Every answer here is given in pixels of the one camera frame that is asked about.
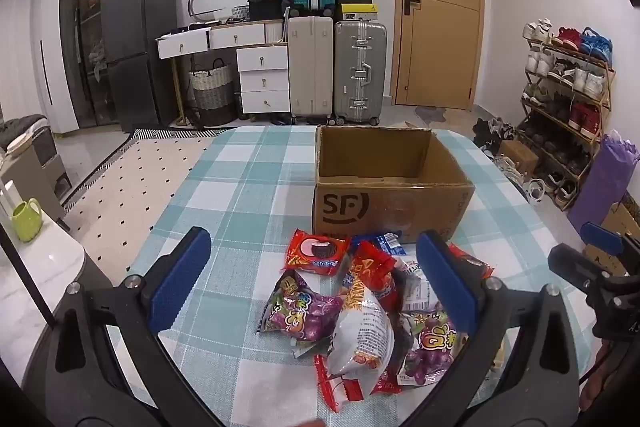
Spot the dark grey fridge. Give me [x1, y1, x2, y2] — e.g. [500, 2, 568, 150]
[100, 0, 178, 132]

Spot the printed cardboard box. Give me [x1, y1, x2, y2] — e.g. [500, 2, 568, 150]
[582, 202, 640, 278]

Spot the white wardrobe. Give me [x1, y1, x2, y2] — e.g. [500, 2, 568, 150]
[30, 0, 78, 132]

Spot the woven laundry basket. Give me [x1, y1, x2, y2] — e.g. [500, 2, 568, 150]
[188, 58, 237, 126]

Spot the small red snack packet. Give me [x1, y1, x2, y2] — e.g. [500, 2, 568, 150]
[447, 242, 496, 280]
[372, 369, 403, 395]

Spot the white marble side table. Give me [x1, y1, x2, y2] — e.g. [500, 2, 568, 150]
[0, 227, 83, 343]

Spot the purple grape candy packet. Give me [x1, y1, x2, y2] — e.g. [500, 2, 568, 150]
[256, 269, 343, 343]
[395, 302, 468, 388]

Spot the white noodle packet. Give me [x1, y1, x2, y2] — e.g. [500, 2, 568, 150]
[314, 287, 397, 414]

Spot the grey armchair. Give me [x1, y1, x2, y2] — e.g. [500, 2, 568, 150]
[0, 114, 71, 233]

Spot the silver suitcase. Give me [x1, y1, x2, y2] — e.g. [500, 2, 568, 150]
[333, 21, 388, 125]

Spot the white snack packet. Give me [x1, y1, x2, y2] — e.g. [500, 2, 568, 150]
[395, 257, 446, 313]

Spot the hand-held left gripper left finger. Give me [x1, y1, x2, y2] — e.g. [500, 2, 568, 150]
[42, 227, 221, 427]

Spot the green mug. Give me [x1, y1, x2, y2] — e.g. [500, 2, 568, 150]
[11, 198, 43, 243]

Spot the beige suitcase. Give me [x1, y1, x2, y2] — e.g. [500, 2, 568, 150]
[287, 16, 335, 125]

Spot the wooden door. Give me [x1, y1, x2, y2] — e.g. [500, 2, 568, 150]
[391, 0, 485, 111]

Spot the checked tablecloth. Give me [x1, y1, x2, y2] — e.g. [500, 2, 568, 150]
[125, 124, 601, 427]

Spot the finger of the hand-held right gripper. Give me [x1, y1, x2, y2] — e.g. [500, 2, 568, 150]
[581, 221, 640, 260]
[547, 243, 618, 294]

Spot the black storage box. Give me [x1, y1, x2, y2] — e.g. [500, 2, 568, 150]
[248, 0, 291, 22]

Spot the red-orange snack packet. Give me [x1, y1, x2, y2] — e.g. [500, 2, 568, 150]
[345, 241, 403, 323]

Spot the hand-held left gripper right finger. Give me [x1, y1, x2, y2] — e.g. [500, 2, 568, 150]
[400, 229, 598, 427]

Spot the black cable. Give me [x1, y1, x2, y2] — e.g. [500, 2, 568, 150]
[0, 222, 56, 328]

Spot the person's right forearm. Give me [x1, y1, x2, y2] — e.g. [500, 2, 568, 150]
[580, 337, 618, 415]

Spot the red cookie packet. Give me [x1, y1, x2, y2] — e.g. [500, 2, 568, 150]
[285, 228, 351, 277]

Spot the small cardboard box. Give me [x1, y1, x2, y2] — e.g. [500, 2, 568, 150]
[497, 139, 540, 175]

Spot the wooden shoe rack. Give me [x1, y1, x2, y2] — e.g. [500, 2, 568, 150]
[517, 34, 616, 208]

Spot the purple bag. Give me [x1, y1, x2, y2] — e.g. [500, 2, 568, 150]
[567, 132, 640, 235]

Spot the white drawer desk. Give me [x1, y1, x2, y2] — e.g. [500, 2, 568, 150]
[156, 19, 291, 120]

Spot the cream dotted rug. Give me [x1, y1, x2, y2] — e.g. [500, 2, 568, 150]
[62, 129, 226, 258]

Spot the brown cardboard box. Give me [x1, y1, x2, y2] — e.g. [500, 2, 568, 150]
[312, 124, 476, 245]

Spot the tall glass-door cabinet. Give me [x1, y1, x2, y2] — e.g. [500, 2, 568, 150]
[59, 0, 143, 130]

